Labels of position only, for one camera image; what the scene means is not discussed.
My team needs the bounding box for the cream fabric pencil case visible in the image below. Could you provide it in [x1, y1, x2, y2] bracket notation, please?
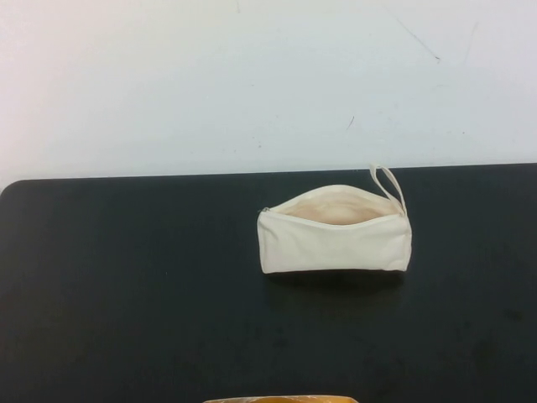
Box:
[256, 164, 413, 275]

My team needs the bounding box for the yellow orange box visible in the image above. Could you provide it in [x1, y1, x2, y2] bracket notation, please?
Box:
[203, 394, 358, 403]

